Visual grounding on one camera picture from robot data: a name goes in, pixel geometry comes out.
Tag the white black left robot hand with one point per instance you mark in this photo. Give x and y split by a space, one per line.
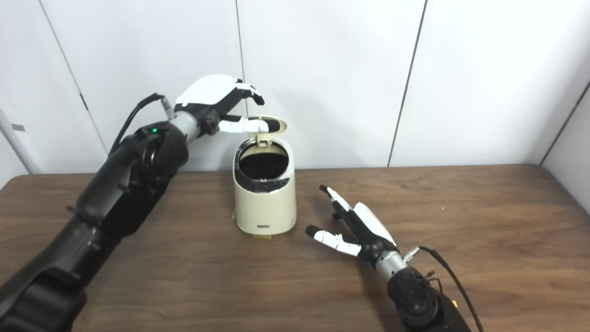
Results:
207 94

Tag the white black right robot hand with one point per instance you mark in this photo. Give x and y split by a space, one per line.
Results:
368 230

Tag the cream round bin lid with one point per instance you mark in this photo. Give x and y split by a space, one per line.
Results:
281 124

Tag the cream-colored bin body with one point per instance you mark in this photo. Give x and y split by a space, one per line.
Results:
265 210

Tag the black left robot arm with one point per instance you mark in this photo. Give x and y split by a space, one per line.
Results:
115 193

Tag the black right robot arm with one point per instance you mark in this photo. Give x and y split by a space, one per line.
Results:
419 299

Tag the grey wall label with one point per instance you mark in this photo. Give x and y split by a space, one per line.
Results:
18 127

